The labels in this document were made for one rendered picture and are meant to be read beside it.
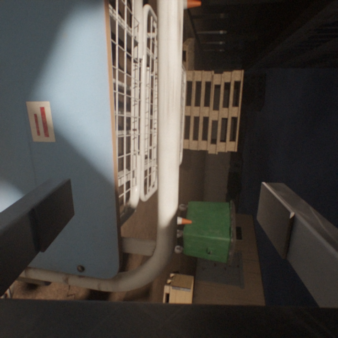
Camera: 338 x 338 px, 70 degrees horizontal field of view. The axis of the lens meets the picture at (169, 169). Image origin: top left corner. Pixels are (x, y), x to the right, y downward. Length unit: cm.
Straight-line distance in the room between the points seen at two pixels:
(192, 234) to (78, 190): 543
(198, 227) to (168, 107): 560
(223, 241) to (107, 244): 538
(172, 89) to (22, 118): 16
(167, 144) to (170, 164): 2
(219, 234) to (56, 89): 549
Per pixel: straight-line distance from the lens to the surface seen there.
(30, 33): 28
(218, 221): 591
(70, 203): 17
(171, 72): 23
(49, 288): 159
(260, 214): 17
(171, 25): 23
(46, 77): 27
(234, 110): 394
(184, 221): 448
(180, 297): 563
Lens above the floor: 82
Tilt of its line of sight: 10 degrees down
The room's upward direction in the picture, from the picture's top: 94 degrees clockwise
